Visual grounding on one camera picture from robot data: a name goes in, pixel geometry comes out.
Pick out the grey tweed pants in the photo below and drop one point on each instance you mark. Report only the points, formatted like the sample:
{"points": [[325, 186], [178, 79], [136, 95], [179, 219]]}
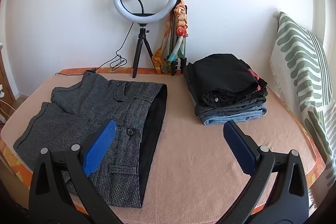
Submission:
{"points": [[78, 108]]}

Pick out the orange floral bed sheet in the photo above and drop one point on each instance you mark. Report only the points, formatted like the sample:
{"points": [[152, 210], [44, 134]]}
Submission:
{"points": [[11, 161]]}

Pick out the colourful knotted scarf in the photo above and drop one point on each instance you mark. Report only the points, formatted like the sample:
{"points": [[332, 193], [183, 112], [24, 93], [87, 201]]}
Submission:
{"points": [[181, 19]]}

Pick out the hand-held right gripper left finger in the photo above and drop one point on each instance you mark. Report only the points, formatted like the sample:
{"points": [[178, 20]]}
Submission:
{"points": [[101, 148]]}

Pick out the black folded pants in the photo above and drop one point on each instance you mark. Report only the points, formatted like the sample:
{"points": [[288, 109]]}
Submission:
{"points": [[220, 74]]}

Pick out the small black tripod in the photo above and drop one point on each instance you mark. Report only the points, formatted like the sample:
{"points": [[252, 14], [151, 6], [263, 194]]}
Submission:
{"points": [[142, 37]]}

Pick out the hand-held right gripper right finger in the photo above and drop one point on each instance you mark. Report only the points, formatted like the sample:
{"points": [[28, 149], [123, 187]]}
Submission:
{"points": [[240, 148]]}

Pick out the black garment with red label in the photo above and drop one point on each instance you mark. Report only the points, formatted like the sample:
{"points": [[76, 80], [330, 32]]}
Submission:
{"points": [[260, 86]]}

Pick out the green striped white pillow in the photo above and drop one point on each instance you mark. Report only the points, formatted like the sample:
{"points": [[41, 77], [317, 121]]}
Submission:
{"points": [[296, 56]]}

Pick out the pink blanket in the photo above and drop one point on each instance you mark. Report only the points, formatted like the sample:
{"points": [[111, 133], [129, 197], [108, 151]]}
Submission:
{"points": [[197, 161]]}

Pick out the dark grey folded pants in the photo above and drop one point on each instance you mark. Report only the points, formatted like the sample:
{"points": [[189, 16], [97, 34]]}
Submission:
{"points": [[231, 109]]}

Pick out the wooden cabinet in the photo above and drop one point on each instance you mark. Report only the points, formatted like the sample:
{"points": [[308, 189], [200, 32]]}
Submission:
{"points": [[6, 77]]}

